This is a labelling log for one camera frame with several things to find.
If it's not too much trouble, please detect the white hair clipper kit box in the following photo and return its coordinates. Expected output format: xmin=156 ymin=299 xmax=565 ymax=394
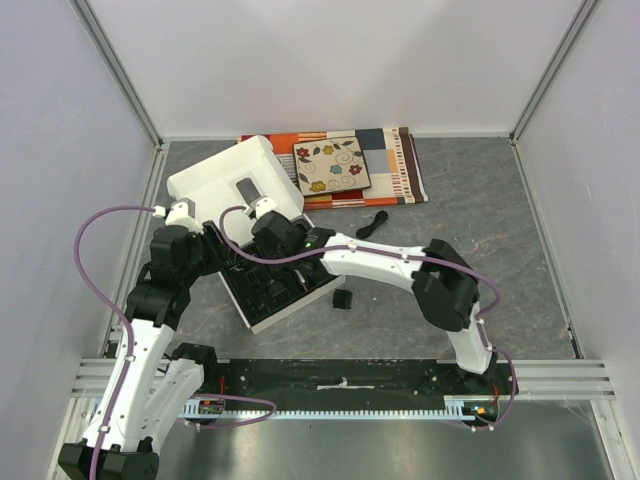
xmin=166 ymin=134 xmax=341 ymax=336

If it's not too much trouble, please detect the black comb guard attachment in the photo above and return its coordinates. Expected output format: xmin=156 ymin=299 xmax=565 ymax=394
xmin=332 ymin=289 xmax=353 ymax=310

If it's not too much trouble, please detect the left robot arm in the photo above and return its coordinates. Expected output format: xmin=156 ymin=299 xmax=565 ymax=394
xmin=58 ymin=222 xmax=222 ymax=479

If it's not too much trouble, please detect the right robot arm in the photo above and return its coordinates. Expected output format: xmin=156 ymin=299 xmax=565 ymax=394
xmin=251 ymin=211 xmax=494 ymax=394

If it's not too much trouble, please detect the floral square plate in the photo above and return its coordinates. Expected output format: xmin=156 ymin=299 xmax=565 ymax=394
xmin=293 ymin=136 xmax=372 ymax=197

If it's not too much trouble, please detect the patchwork orange cloth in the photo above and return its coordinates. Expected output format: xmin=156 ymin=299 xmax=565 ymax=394
xmin=265 ymin=127 xmax=428 ymax=211

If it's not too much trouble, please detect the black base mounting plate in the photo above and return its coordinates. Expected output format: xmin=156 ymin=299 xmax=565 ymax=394
xmin=200 ymin=359 xmax=513 ymax=406

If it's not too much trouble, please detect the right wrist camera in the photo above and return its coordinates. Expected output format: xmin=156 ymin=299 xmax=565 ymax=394
xmin=245 ymin=197 xmax=278 ymax=219

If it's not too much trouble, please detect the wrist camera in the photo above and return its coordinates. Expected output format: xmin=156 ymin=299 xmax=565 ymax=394
xmin=152 ymin=198 xmax=204 ymax=234
xmin=245 ymin=197 xmax=278 ymax=219

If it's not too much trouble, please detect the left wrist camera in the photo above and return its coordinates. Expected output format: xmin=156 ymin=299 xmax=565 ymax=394
xmin=152 ymin=198 xmax=204 ymax=234

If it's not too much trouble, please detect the black coiled power cord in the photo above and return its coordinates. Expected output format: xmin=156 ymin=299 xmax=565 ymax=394
xmin=355 ymin=210 xmax=391 ymax=240

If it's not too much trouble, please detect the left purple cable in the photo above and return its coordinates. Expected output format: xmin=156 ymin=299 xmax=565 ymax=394
xmin=73 ymin=204 xmax=277 ymax=480

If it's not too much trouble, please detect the purple cable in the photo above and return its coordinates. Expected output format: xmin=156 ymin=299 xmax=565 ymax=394
xmin=219 ymin=204 xmax=521 ymax=434
xmin=73 ymin=204 xmax=277 ymax=480

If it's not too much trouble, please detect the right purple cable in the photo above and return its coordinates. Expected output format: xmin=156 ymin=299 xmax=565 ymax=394
xmin=219 ymin=204 xmax=521 ymax=434

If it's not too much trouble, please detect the grey cable duct rail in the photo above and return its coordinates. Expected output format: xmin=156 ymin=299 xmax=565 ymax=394
xmin=178 ymin=397 xmax=500 ymax=422

